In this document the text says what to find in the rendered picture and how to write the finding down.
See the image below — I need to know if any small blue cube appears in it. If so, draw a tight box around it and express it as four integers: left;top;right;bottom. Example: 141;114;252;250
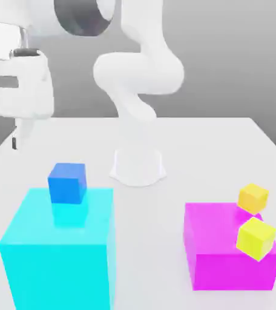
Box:
47;162;88;205

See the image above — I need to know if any large magenta box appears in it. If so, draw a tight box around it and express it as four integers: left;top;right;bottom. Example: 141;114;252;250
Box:
183;202;276;292

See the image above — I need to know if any large cyan box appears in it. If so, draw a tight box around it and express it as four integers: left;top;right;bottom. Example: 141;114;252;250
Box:
0;187;117;310

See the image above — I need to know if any small yellow cube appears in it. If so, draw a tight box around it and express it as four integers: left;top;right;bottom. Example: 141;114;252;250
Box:
235;216;276;263

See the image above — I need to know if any small orange cube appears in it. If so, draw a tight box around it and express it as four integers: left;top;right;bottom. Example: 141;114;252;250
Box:
237;183;270;216

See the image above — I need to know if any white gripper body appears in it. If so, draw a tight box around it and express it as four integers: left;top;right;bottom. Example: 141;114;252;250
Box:
0;51;55;120

